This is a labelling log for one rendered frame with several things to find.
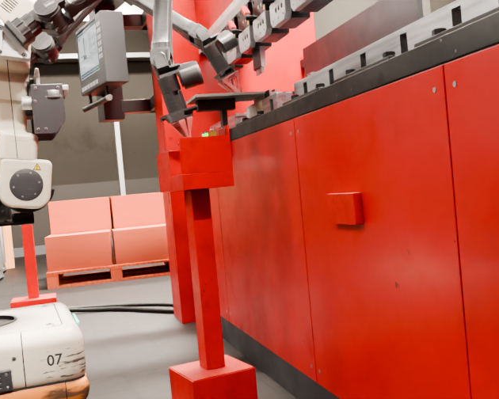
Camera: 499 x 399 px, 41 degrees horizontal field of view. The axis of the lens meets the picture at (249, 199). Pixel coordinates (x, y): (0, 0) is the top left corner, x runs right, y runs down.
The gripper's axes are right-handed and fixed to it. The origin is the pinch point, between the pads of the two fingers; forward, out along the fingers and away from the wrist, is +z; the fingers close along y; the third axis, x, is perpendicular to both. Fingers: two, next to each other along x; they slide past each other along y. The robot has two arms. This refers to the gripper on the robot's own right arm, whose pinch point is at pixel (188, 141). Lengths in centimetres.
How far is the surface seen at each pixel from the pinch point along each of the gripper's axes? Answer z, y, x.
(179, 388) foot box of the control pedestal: 69, -26, 8
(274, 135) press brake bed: 6.7, 23.3, -8.1
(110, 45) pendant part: -56, 38, 145
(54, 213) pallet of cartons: 25, 25, 381
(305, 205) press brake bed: 26.0, 14.1, -28.1
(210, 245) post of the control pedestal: 31.4, -3.4, 2.6
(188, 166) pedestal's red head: 6.7, -4.7, -4.7
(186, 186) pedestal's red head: 11.8, -7.1, -4.6
